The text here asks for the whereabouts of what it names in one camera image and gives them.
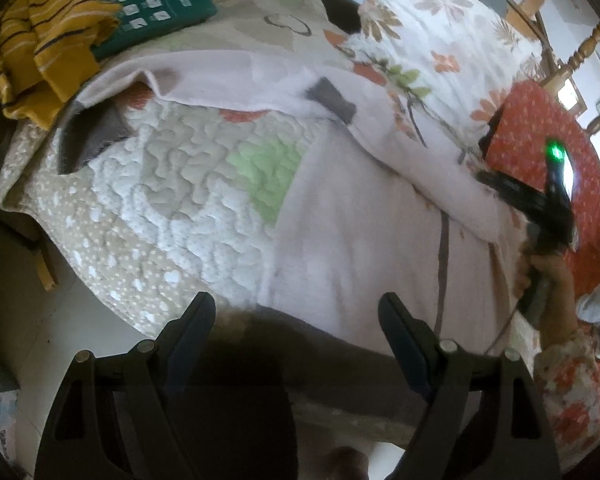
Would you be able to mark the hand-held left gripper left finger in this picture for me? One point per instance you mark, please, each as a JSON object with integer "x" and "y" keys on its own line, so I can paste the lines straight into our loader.
{"x": 187, "y": 345}

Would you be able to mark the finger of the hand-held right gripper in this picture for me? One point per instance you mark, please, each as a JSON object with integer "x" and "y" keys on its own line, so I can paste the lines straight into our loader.
{"x": 495, "y": 127}
{"x": 495, "y": 181}

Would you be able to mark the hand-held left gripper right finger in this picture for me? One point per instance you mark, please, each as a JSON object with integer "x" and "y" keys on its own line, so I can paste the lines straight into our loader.
{"x": 405, "y": 345}

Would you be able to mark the person's right forearm floral sleeve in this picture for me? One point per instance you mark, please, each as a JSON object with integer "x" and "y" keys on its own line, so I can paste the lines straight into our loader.
{"x": 572, "y": 390}

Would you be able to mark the person's right hand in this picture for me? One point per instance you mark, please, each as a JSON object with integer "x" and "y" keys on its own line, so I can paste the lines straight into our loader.
{"x": 560, "y": 285}

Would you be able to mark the orange floral cloth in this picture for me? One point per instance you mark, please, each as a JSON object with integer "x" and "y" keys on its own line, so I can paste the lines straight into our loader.
{"x": 545, "y": 125}

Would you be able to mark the white floral pillow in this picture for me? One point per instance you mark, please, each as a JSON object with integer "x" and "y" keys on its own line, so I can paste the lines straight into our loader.
{"x": 440, "y": 40}

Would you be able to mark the wooden headboard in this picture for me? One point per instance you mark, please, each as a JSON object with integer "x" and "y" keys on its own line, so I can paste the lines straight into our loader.
{"x": 565, "y": 35}

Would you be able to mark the quilted patchwork bed cover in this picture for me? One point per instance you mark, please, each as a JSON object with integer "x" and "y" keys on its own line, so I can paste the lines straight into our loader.
{"x": 170, "y": 185}

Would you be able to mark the yellow striped garment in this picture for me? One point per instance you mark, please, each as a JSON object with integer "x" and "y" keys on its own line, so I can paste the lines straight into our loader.
{"x": 40, "y": 45}

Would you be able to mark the green printed box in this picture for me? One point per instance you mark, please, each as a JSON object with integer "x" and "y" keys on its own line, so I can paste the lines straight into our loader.
{"x": 155, "y": 5}

